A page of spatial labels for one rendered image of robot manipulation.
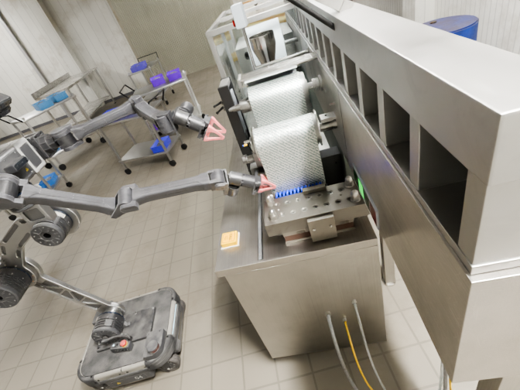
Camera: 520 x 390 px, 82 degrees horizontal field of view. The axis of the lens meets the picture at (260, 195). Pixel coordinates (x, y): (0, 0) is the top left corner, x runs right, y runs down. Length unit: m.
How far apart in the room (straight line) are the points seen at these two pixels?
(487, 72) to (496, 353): 0.43
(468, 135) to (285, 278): 1.06
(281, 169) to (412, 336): 1.24
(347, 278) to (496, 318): 0.89
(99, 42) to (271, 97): 9.24
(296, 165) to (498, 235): 0.93
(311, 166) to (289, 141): 0.15
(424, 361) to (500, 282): 1.52
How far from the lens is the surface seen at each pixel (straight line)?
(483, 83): 0.38
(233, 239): 1.34
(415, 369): 1.95
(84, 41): 10.54
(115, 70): 10.46
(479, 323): 0.54
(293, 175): 1.27
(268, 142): 1.19
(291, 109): 1.40
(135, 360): 2.16
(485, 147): 0.35
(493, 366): 0.68
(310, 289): 1.40
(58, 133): 1.69
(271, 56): 1.84
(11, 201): 1.31
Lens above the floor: 1.80
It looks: 35 degrees down
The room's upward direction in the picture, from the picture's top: 21 degrees counter-clockwise
